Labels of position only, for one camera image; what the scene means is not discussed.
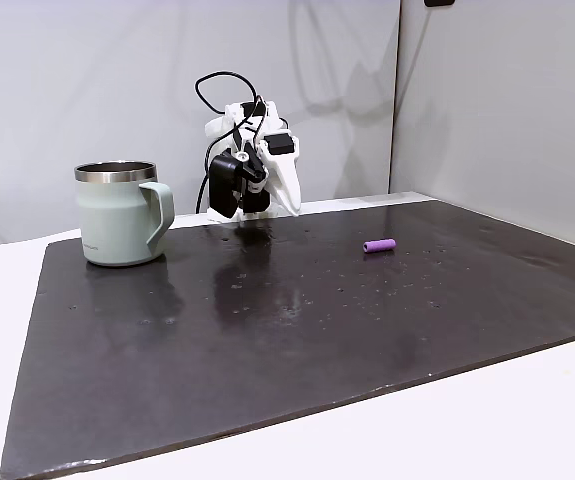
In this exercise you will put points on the black camera box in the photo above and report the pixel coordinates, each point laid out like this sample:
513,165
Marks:
223,185

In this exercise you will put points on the pale green steel-rimmed mug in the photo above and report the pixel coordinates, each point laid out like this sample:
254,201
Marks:
117,215

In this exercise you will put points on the purple pen grip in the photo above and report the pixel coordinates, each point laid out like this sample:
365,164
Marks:
380,245

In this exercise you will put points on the black wall-mounted object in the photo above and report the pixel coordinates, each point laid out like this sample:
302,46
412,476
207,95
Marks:
439,2

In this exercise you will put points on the black table mat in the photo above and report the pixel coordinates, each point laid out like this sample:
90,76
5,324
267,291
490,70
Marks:
277,325

